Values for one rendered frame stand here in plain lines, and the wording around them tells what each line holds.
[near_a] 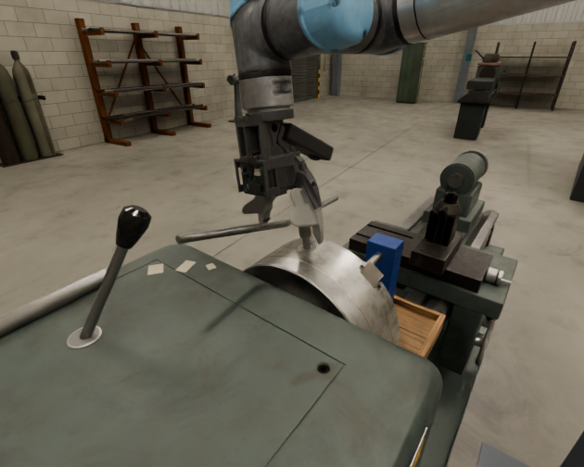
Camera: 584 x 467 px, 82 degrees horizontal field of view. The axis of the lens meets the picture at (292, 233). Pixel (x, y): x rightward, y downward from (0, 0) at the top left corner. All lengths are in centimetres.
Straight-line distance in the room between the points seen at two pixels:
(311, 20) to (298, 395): 38
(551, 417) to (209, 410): 200
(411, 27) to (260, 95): 20
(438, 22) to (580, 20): 1406
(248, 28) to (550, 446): 203
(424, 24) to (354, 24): 11
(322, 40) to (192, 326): 36
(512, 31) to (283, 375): 1431
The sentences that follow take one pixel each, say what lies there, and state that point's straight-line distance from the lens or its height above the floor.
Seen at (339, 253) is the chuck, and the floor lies 123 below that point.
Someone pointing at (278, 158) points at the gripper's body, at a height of 142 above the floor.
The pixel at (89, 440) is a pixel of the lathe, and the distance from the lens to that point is 38.
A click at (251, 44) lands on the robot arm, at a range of 50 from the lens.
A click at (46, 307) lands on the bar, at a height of 127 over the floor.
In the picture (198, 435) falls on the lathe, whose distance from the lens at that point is 35.
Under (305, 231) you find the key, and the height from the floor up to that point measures 127.
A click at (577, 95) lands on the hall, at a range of 1463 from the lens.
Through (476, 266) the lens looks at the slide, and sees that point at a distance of 119.
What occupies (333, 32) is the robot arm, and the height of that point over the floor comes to 157.
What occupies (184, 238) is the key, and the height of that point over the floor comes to 134.
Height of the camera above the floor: 155
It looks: 28 degrees down
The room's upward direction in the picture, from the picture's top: straight up
